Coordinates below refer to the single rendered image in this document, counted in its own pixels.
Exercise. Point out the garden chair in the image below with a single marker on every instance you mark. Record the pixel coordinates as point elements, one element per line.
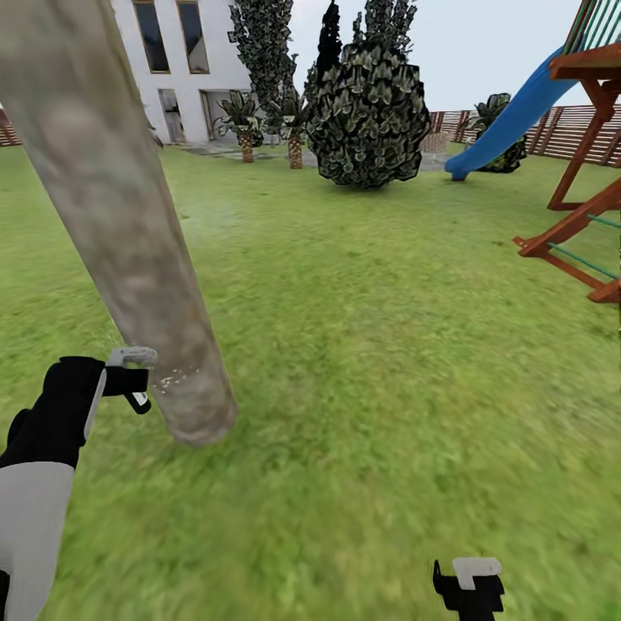
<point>435,143</point>

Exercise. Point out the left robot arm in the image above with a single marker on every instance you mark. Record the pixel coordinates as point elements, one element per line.
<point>36,470</point>

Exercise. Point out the fixed window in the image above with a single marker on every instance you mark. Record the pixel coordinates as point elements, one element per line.
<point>172,115</point>

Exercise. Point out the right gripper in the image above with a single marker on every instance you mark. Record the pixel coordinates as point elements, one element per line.
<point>484,597</point>

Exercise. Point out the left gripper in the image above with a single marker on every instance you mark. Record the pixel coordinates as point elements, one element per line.
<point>130,380</point>

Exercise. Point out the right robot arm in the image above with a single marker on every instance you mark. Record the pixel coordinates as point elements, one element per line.
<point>475,590</point>

